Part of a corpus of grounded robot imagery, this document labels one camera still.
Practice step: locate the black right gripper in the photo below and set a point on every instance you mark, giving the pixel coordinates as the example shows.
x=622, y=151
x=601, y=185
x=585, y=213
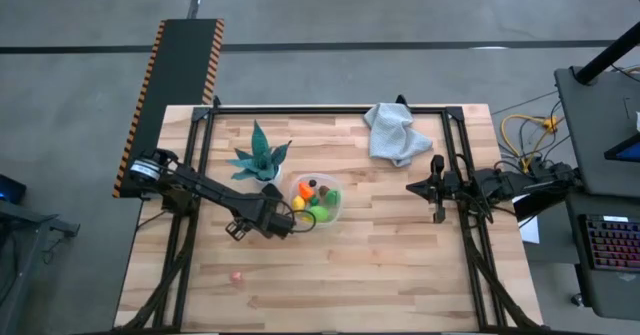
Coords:
x=450, y=189

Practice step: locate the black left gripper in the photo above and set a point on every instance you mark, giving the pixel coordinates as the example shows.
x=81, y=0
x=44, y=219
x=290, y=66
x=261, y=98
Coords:
x=255, y=214

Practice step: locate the yellow toy lemon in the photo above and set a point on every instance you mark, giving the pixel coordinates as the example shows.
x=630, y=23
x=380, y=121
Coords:
x=298, y=203

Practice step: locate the green toy lime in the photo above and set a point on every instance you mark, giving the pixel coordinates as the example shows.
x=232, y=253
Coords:
x=320, y=214

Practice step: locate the orange and green toy carrot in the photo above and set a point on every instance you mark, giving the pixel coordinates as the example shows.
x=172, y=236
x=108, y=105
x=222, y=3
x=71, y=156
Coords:
x=306, y=191

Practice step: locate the green toy bell pepper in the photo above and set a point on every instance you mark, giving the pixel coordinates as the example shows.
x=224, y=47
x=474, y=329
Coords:
x=333, y=197

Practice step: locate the grey dish cloth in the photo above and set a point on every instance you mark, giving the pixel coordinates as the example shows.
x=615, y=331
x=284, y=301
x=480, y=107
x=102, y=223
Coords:
x=395, y=135

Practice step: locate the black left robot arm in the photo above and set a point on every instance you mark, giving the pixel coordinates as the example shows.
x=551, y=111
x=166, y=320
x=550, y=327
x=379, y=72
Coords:
x=200, y=187

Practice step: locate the clear plastic tupperware container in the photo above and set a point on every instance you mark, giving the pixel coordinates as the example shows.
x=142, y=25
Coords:
x=336, y=212

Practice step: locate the white plant pot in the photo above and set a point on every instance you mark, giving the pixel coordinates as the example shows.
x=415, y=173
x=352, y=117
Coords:
x=270, y=181

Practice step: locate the small pink toy piece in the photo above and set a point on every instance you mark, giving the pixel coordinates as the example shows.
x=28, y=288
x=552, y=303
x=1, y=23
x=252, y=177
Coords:
x=236, y=276

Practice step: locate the green snake plant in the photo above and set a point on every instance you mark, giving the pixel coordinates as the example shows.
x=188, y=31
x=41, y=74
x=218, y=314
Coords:
x=260, y=152

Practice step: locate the white paper sheet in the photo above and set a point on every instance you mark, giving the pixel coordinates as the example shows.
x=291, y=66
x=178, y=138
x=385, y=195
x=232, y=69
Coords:
x=531, y=230

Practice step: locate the grey side desk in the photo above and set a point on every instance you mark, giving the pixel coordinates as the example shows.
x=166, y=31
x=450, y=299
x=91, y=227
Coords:
x=590, y=125

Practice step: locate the black mat with hazard stripes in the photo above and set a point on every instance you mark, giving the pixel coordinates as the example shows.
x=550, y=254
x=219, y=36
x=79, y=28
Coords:
x=180, y=75

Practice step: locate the backlit computer keyboard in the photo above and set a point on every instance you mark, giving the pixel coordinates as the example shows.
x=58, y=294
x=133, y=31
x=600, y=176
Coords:
x=612, y=242

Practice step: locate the blue screen laptop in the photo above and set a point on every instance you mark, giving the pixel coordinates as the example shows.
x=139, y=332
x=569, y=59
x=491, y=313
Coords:
x=627, y=151

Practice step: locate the black pole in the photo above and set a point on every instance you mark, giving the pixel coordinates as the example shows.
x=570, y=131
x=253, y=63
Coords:
x=605, y=57

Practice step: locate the grey metal stand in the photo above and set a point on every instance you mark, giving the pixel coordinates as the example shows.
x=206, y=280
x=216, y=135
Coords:
x=30, y=230

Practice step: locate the dark device with blue light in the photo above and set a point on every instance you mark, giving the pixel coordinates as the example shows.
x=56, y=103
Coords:
x=11, y=190

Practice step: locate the black frame clamp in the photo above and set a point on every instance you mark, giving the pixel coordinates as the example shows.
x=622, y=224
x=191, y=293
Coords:
x=401, y=99
x=216, y=101

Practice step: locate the black aluminium table frame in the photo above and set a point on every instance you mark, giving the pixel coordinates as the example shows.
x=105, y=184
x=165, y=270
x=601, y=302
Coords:
x=325, y=110

